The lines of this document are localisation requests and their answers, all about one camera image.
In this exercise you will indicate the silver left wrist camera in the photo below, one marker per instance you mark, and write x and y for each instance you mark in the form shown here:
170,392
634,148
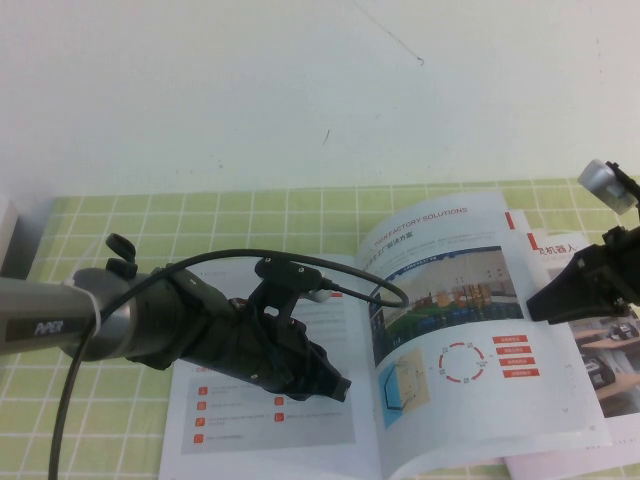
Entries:
320,296

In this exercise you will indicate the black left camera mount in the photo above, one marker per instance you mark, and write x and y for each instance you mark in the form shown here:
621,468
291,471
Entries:
287,275

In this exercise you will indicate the green checked tablecloth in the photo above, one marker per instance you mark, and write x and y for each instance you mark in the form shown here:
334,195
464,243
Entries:
280,220

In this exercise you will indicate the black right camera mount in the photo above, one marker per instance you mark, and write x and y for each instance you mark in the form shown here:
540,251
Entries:
625,180

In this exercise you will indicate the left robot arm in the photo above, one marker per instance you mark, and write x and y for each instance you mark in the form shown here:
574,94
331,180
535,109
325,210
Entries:
50,320

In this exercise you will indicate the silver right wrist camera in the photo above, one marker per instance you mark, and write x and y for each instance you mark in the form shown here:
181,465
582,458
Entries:
597,180

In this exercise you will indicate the white product brochure book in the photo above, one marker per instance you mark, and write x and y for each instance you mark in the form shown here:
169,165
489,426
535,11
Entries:
450,400

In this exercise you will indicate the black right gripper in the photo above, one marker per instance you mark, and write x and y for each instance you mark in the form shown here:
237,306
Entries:
620,270

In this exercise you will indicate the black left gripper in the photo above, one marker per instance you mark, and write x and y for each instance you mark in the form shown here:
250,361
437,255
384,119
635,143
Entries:
260,350

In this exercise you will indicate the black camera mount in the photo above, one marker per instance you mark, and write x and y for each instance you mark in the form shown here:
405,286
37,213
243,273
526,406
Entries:
287,275
625,180

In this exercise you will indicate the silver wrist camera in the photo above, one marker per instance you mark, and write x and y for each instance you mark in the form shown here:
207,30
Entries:
597,180
320,296

